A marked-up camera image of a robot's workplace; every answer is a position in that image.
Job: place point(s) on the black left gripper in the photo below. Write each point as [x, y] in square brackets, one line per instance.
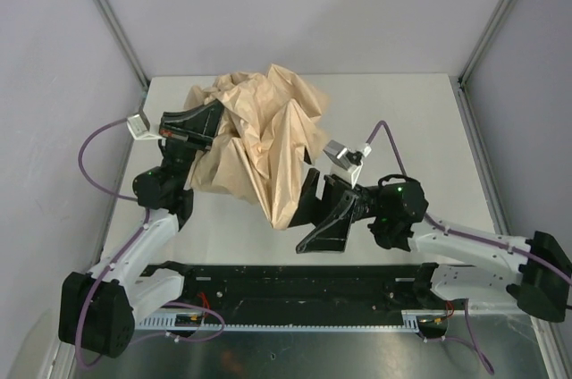
[180, 138]

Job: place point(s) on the beige and black folding umbrella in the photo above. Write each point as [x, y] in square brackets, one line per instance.
[268, 131]

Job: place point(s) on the left aluminium frame post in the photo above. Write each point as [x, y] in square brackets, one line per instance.
[117, 32]

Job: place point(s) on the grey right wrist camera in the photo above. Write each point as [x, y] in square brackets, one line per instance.
[347, 163]

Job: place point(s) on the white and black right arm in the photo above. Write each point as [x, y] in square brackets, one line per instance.
[535, 272]

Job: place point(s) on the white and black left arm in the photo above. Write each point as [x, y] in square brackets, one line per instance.
[101, 308]

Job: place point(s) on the aluminium frame post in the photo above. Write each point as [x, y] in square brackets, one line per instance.
[117, 32]
[499, 15]

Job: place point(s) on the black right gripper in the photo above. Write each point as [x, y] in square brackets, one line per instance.
[341, 199]

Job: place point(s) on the right aluminium frame post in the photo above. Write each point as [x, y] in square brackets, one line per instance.
[499, 15]

